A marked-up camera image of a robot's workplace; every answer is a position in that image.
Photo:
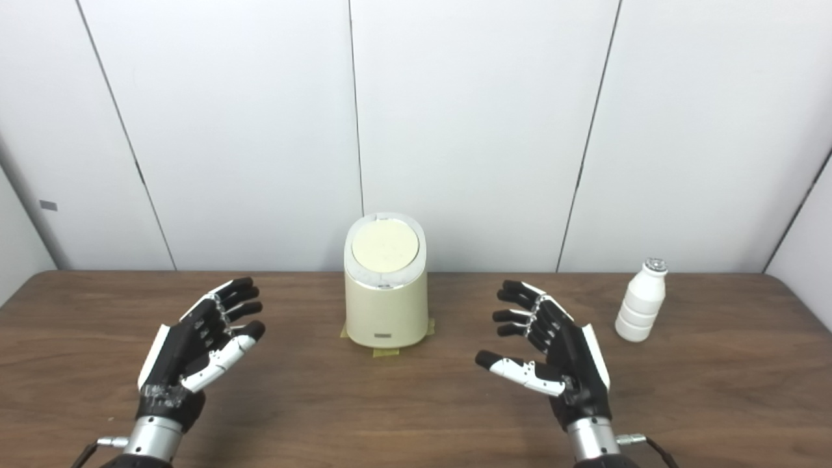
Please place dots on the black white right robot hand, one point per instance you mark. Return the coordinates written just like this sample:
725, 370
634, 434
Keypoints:
575, 364

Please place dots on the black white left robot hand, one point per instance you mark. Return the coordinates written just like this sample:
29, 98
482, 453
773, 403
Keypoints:
172, 354

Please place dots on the small white plastic bottle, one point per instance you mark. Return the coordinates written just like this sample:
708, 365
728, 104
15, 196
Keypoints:
640, 305

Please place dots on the cream-colored lidded bin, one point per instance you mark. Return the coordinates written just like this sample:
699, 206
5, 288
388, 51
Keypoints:
387, 305

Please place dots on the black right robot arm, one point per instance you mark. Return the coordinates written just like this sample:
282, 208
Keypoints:
591, 439

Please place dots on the small grey wall tag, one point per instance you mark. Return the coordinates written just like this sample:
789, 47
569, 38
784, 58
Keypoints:
48, 205

